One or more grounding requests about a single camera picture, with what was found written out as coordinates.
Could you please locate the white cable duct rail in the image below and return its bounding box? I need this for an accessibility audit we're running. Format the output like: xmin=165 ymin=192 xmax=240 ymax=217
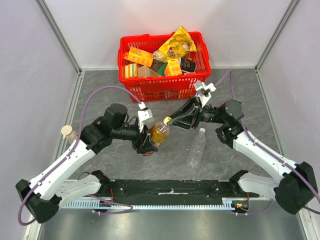
xmin=62 ymin=198 xmax=235 ymax=211

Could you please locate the yellow tea bottle red label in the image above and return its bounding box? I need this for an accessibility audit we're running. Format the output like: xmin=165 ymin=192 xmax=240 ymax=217
xmin=150 ymin=116 xmax=172 ymax=148

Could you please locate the orange box right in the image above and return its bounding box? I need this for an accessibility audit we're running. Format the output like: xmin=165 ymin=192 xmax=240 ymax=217
xmin=164 ymin=58 xmax=183 ymax=77

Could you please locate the empty clear plastic bottle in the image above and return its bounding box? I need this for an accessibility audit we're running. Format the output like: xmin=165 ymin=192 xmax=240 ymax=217
xmin=186 ymin=127 xmax=207 ymax=169

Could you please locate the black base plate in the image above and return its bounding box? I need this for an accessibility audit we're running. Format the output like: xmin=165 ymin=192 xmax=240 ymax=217
xmin=99 ymin=179 xmax=259 ymax=207

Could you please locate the red plastic shopping basket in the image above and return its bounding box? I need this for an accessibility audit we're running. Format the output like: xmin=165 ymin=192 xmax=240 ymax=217
xmin=117 ymin=31 xmax=211 ymax=102

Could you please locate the clear wrapped snack pack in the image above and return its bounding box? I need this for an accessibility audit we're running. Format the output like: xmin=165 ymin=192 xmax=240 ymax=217
xmin=153 ymin=50 xmax=167 ymax=62

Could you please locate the orange box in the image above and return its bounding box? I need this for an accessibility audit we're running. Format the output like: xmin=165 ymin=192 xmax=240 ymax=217
xmin=164 ymin=58 xmax=183 ymax=77
xmin=124 ymin=46 xmax=154 ymax=68

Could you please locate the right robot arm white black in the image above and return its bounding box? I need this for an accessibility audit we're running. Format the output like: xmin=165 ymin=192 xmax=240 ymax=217
xmin=164 ymin=95 xmax=320 ymax=215

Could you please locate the green package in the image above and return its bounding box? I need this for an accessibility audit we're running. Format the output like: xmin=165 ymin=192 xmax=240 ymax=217
xmin=157 ymin=62 xmax=168 ymax=77

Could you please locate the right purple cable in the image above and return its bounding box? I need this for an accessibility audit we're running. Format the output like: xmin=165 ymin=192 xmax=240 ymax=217
xmin=214 ymin=69 xmax=320 ymax=216

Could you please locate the orange box left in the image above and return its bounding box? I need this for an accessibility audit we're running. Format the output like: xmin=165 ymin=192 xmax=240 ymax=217
xmin=124 ymin=46 xmax=154 ymax=68

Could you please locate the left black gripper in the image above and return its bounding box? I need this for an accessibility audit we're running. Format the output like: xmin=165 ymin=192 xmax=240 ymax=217
xmin=112 ymin=121 xmax=158 ymax=154

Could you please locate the striped sponge pack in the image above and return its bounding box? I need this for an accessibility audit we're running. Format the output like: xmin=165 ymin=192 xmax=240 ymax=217
xmin=124 ymin=63 xmax=138 ymax=79

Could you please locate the wooden block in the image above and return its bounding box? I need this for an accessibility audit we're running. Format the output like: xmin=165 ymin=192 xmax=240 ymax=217
xmin=137 ymin=66 xmax=161 ymax=78

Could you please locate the beige bottle round cap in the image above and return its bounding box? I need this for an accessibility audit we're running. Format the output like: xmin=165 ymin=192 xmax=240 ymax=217
xmin=60 ymin=125 xmax=78 ymax=145

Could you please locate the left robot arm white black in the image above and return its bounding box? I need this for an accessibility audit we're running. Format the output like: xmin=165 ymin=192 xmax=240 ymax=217
xmin=15 ymin=103 xmax=158 ymax=224

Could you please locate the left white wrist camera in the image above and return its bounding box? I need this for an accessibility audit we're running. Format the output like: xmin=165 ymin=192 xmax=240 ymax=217
xmin=137 ymin=101 xmax=154 ymax=132

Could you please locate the yellow snack bag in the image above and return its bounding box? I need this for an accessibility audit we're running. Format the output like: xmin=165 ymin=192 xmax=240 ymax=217
xmin=158 ymin=26 xmax=197 ymax=62

